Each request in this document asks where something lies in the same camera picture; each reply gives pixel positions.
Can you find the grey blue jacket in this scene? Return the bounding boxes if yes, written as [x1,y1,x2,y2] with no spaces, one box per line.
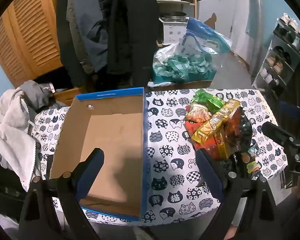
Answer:
[66,0,111,73]

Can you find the white sneakers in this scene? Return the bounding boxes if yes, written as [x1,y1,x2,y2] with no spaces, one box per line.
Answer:
[279,13,300,35]

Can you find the dark shoes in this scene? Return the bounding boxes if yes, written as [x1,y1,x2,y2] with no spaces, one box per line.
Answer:
[272,46,292,63]

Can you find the wooden louvered door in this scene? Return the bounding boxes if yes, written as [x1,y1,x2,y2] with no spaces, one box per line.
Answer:
[0,0,74,88]

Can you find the white plastic bag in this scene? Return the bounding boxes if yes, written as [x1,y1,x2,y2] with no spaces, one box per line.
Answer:
[154,44,186,68]

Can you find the cat print tablecloth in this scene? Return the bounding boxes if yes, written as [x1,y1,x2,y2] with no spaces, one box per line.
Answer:
[31,88,288,224]

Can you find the clear orange cracker packet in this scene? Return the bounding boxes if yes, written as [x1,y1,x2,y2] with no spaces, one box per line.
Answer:
[185,104,212,123]

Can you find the orange chip bag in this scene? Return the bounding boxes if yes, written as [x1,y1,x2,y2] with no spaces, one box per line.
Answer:
[226,107,253,157]

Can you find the grey clothes pile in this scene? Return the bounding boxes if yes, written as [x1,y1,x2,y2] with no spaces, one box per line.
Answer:
[0,89,42,185]

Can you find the grey shoe rack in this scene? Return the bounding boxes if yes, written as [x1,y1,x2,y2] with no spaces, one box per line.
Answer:
[251,17,300,96]

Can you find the small green orange packet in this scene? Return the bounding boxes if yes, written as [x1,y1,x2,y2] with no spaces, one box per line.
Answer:
[248,162,261,176]

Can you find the blue cardboard box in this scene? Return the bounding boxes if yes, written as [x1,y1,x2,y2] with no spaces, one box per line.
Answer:
[49,87,148,222]

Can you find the white shoes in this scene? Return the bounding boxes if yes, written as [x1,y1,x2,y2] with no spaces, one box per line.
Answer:
[261,67,280,86]

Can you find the beige shoes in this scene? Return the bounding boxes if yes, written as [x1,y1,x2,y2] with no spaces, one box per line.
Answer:
[266,55,285,75]

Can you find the metal bowl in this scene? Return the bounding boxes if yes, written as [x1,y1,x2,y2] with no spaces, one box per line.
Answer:
[160,11,187,22]

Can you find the white door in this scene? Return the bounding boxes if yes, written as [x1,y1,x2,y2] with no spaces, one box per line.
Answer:
[197,0,256,64]

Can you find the blue plastic bag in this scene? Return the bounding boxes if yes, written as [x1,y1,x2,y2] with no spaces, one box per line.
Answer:
[181,17,233,56]

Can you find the red snack packet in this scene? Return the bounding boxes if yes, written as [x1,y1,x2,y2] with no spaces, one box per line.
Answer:
[184,121,230,160]

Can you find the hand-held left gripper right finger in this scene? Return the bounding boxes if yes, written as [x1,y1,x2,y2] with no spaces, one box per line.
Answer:
[195,149,280,240]

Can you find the teal box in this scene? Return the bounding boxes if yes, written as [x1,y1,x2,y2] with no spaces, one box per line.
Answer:
[147,70,217,87]

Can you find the yellow snack packet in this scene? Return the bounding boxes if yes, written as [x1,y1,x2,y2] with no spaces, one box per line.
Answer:
[191,115,229,144]
[210,99,242,125]

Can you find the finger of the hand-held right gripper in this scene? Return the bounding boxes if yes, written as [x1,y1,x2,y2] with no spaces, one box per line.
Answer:
[262,122,300,147]
[279,101,300,130]

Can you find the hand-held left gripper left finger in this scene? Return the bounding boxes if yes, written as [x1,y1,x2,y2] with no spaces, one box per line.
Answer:
[18,148,105,240]

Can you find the white patterned box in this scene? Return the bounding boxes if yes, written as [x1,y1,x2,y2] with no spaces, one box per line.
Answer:
[160,17,191,47]

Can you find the green snack packet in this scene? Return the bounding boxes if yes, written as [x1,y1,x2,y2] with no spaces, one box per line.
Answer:
[190,89,225,113]

